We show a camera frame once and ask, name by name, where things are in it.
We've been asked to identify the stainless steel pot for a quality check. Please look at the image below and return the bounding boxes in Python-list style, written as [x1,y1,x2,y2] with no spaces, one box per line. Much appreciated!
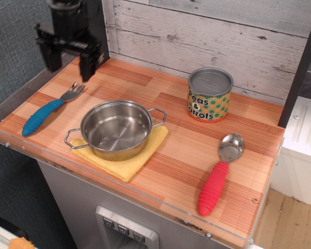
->
[64,100,167,161]

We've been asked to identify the silver button panel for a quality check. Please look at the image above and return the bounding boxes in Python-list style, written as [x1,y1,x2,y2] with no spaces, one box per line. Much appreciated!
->
[95,205,160,249]

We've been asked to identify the black vertical post left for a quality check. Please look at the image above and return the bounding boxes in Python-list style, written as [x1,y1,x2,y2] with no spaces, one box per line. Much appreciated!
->
[82,0,109,70]

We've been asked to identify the red handled spoon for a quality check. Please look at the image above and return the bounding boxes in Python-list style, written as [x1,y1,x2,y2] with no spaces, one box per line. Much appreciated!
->
[197,133,244,216]

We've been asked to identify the blue handled fork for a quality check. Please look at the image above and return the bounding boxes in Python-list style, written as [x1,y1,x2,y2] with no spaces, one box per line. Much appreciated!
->
[22,82,85,137]

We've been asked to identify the peas and carrots can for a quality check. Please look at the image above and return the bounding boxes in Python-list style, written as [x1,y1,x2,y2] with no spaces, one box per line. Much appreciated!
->
[187,67,234,122]

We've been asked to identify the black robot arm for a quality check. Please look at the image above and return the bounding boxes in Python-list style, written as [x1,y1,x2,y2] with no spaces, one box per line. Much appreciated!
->
[35,1,108,82]

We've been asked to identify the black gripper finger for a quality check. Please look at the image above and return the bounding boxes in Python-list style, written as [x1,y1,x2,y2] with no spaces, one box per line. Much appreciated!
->
[39,44,62,72]
[79,53,104,82]

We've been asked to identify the black vertical post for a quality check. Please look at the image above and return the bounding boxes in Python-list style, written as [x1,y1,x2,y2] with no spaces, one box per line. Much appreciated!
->
[82,0,109,70]
[278,31,311,128]

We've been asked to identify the yellow folded cloth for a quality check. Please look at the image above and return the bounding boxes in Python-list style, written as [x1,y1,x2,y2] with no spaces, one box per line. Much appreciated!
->
[71,126,168,183]

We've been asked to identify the grey toy cabinet front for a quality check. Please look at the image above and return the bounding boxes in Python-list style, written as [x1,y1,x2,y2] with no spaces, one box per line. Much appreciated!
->
[38,161,254,248]

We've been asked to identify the white toy sink unit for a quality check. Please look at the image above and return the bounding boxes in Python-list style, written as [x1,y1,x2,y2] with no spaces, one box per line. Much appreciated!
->
[270,97,311,205]

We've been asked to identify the orange object bottom left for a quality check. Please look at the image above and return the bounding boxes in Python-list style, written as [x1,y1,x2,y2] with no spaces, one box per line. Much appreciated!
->
[8,237,36,249]

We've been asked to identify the black vertical post right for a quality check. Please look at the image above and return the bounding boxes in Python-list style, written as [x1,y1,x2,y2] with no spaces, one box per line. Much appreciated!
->
[278,31,311,128]

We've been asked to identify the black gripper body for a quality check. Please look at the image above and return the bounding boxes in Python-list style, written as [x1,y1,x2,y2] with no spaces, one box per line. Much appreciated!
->
[36,5,101,56]

